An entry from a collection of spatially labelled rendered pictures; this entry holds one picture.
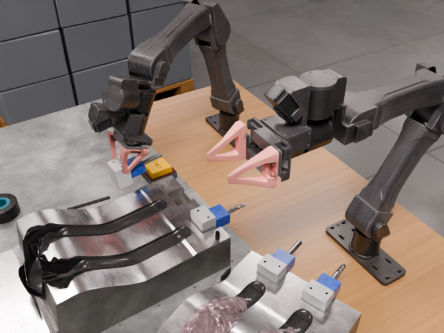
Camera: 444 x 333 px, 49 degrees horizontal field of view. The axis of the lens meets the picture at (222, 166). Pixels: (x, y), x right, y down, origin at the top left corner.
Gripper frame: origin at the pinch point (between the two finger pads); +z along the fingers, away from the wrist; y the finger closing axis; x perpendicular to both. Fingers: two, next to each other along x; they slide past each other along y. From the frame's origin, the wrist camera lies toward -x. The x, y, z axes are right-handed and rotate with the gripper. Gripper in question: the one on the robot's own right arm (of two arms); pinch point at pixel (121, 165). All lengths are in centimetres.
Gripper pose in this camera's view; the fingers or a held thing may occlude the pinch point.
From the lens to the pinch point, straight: 118.0
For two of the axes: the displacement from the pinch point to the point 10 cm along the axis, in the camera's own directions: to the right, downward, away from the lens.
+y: 5.7, 4.6, -6.8
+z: -3.3, 8.9, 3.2
